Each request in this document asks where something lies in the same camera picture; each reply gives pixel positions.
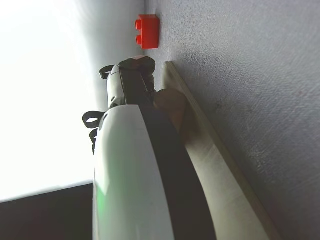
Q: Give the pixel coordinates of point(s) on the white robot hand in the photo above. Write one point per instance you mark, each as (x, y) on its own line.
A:
(130, 175)

